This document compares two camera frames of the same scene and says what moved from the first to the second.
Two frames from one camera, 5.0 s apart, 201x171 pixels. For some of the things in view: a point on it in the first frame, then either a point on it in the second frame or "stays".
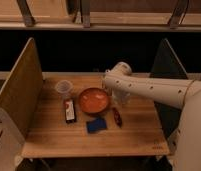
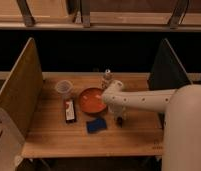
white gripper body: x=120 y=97 -> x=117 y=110
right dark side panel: x=168 y=66 stays
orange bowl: x=93 y=100 stays
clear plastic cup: x=63 y=87 stays
